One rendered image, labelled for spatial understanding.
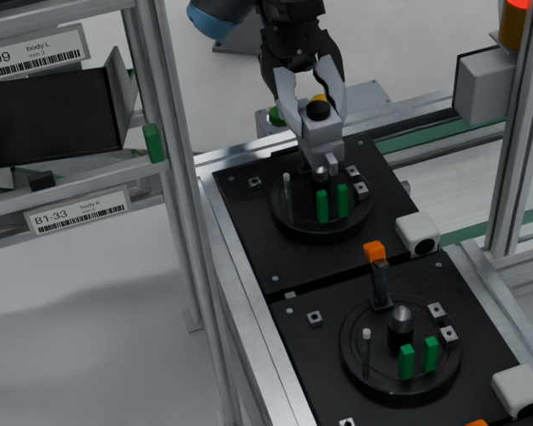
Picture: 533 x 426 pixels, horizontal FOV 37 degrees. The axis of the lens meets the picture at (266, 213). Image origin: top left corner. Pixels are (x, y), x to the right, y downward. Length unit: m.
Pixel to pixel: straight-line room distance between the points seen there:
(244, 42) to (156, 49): 0.97
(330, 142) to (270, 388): 0.31
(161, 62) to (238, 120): 0.81
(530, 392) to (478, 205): 0.36
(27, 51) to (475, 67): 0.49
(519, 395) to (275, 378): 0.27
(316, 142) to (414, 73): 0.57
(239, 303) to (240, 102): 0.55
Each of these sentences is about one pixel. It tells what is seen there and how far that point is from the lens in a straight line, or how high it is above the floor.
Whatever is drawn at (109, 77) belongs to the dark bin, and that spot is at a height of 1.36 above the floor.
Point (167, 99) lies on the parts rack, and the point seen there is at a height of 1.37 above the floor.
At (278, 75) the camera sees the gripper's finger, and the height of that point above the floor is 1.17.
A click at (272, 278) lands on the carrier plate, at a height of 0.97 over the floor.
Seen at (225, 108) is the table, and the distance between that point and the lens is 1.47.
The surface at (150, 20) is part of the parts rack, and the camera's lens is 0.61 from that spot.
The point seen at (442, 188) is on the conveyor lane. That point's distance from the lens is 1.22.
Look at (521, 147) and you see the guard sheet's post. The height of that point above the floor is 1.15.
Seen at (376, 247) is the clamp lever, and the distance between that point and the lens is 0.92.
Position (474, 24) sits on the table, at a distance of 1.68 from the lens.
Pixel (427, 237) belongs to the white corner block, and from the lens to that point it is 1.05.
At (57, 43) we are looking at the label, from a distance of 0.61.
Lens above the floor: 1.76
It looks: 46 degrees down
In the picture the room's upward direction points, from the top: 6 degrees counter-clockwise
